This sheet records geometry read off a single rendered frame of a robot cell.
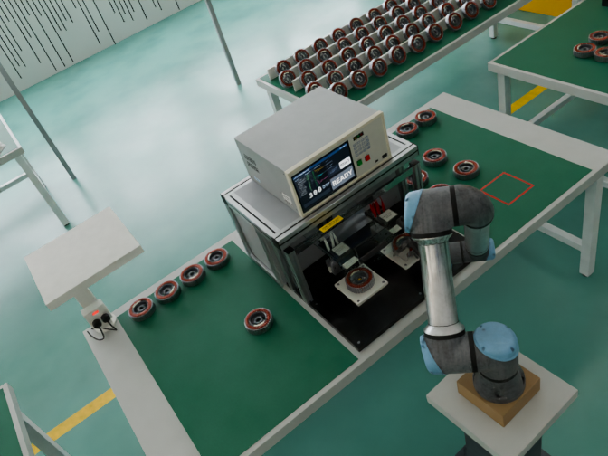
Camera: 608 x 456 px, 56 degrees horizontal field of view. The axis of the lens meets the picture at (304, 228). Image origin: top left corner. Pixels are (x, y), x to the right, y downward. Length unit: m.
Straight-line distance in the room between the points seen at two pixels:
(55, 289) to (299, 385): 0.91
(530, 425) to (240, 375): 0.98
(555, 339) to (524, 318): 0.18
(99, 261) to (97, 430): 1.39
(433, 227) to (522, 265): 1.72
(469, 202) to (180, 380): 1.26
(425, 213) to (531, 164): 1.18
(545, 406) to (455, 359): 0.35
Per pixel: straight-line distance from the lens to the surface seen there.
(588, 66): 3.38
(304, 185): 1.99
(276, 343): 2.18
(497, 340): 1.68
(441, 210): 1.58
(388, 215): 2.26
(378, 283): 2.20
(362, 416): 2.80
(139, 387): 2.32
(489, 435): 1.86
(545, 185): 2.59
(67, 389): 3.64
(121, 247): 2.16
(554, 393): 1.94
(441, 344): 1.67
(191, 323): 2.40
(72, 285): 2.13
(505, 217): 2.44
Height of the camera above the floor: 2.40
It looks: 40 degrees down
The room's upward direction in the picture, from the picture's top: 20 degrees counter-clockwise
